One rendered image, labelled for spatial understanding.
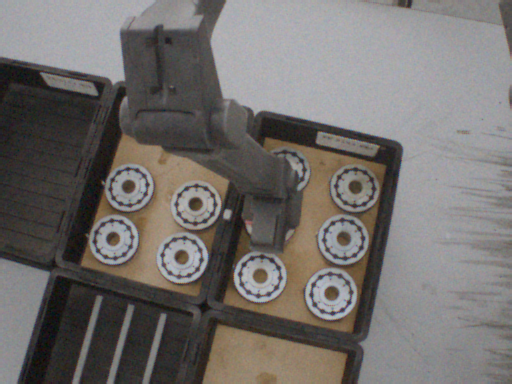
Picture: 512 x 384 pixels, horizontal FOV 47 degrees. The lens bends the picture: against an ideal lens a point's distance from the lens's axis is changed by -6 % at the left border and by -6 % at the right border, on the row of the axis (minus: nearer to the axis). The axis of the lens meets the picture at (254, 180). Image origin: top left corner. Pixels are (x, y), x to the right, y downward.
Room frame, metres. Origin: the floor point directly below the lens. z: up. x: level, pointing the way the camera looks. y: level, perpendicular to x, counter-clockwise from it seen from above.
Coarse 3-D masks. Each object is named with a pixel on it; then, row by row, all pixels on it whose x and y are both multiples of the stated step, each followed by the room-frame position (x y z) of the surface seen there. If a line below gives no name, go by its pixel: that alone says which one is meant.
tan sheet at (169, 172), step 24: (120, 144) 0.48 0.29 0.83; (168, 168) 0.43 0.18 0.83; (192, 168) 0.43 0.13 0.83; (168, 192) 0.38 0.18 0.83; (96, 216) 0.33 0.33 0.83; (144, 216) 0.32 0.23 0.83; (168, 216) 0.32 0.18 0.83; (144, 240) 0.27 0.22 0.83; (96, 264) 0.22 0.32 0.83; (144, 264) 0.23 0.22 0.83; (168, 288) 0.18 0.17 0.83; (192, 288) 0.18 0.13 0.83
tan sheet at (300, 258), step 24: (264, 144) 0.48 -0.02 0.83; (288, 144) 0.48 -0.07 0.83; (312, 168) 0.42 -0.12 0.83; (336, 168) 0.42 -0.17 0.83; (384, 168) 0.42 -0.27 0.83; (312, 192) 0.37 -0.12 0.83; (312, 216) 0.32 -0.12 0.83; (360, 216) 0.32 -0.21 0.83; (240, 240) 0.27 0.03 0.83; (312, 240) 0.27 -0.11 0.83; (288, 264) 0.22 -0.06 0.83; (312, 264) 0.22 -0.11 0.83; (360, 264) 0.22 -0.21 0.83; (288, 288) 0.17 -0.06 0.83; (360, 288) 0.17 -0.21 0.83; (264, 312) 0.13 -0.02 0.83; (288, 312) 0.13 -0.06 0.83
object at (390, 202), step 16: (272, 112) 0.51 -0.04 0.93; (256, 128) 0.47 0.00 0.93; (320, 128) 0.47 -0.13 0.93; (336, 128) 0.47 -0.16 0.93; (384, 144) 0.44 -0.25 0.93; (400, 144) 0.44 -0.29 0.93; (400, 160) 0.40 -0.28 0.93; (384, 224) 0.28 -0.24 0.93; (224, 240) 0.25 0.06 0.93; (384, 240) 0.25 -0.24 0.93; (224, 256) 0.22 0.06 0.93; (384, 256) 0.22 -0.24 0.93; (208, 304) 0.13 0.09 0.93; (224, 304) 0.13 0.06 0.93; (368, 304) 0.13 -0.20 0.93; (272, 320) 0.10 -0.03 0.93; (288, 320) 0.10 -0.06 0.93; (368, 320) 0.10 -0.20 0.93; (336, 336) 0.07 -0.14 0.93; (352, 336) 0.07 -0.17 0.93
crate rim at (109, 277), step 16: (112, 96) 0.55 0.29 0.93; (96, 144) 0.45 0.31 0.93; (80, 192) 0.35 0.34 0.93; (224, 208) 0.32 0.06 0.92; (224, 224) 0.28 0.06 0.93; (64, 240) 0.25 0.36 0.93; (80, 272) 0.19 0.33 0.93; (96, 272) 0.19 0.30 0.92; (208, 272) 0.19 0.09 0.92; (144, 288) 0.16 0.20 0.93; (160, 288) 0.16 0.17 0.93; (208, 288) 0.16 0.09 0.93
